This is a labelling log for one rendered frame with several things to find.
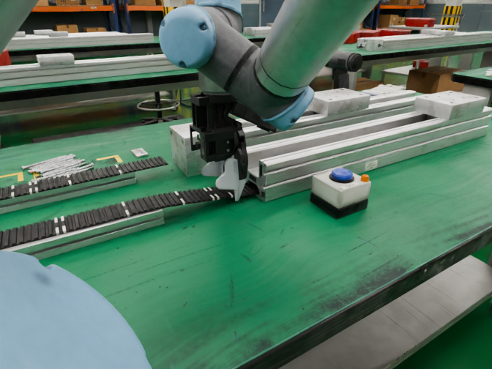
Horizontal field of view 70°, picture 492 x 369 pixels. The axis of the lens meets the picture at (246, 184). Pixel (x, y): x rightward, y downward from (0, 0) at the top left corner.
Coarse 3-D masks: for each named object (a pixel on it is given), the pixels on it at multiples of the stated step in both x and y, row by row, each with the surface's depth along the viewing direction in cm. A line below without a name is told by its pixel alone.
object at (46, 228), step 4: (48, 220) 59; (52, 220) 59; (40, 224) 58; (44, 224) 58; (48, 224) 58; (52, 224) 58; (40, 228) 57; (44, 228) 57; (48, 228) 57; (52, 228) 57; (40, 232) 56; (44, 232) 56; (48, 232) 56; (52, 232) 56; (40, 236) 55; (44, 236) 55; (48, 236) 55
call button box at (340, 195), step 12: (312, 180) 69; (324, 180) 66; (336, 180) 66; (348, 180) 66; (360, 180) 66; (312, 192) 70; (324, 192) 66; (336, 192) 64; (348, 192) 64; (360, 192) 66; (324, 204) 67; (336, 204) 64; (348, 204) 65; (360, 204) 67; (336, 216) 65
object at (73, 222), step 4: (68, 216) 60; (72, 216) 60; (76, 216) 60; (68, 220) 59; (72, 220) 59; (76, 220) 59; (68, 224) 58; (72, 224) 58; (76, 224) 58; (80, 224) 58; (68, 228) 57; (72, 228) 57; (76, 228) 57; (80, 228) 57
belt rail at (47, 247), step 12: (132, 216) 61; (144, 216) 61; (156, 216) 63; (84, 228) 57; (96, 228) 58; (108, 228) 59; (120, 228) 61; (132, 228) 61; (144, 228) 62; (48, 240) 55; (60, 240) 55; (72, 240) 56; (84, 240) 58; (96, 240) 59; (24, 252) 53; (36, 252) 55; (48, 252) 55; (60, 252) 56
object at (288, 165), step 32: (352, 128) 86; (384, 128) 92; (416, 128) 87; (448, 128) 95; (480, 128) 104; (256, 160) 75; (288, 160) 70; (320, 160) 74; (352, 160) 80; (384, 160) 86; (288, 192) 73
